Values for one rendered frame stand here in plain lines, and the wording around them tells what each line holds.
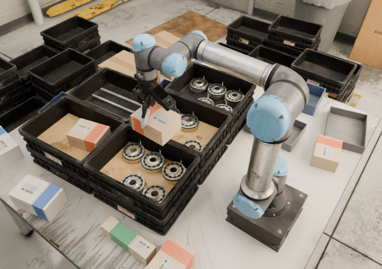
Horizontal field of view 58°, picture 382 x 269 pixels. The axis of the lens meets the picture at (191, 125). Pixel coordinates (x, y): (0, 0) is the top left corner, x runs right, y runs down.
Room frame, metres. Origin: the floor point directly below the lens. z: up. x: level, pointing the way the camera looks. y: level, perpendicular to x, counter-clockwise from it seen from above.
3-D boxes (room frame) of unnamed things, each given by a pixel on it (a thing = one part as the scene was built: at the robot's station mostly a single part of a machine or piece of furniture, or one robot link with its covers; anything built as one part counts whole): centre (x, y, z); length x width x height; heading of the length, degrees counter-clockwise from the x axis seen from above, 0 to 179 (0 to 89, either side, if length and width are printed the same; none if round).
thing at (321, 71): (2.17, -0.98, 0.37); 0.40 x 0.30 x 0.45; 54
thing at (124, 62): (1.76, 0.37, 0.78); 0.30 x 0.22 x 0.16; 53
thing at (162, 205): (0.95, 0.20, 0.92); 0.40 x 0.30 x 0.02; 59
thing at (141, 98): (1.04, 0.16, 1.24); 0.09 x 0.08 x 0.12; 54
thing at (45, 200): (0.90, 0.67, 0.75); 0.20 x 0.12 x 0.09; 66
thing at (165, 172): (0.95, 0.07, 0.86); 0.10 x 0.10 x 0.01
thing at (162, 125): (1.02, 0.14, 1.08); 0.16 x 0.12 x 0.07; 54
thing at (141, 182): (0.89, 0.24, 0.86); 0.10 x 0.10 x 0.01
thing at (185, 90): (1.47, -0.11, 0.87); 0.40 x 0.30 x 0.11; 59
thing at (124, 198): (0.95, 0.20, 0.87); 0.40 x 0.30 x 0.11; 59
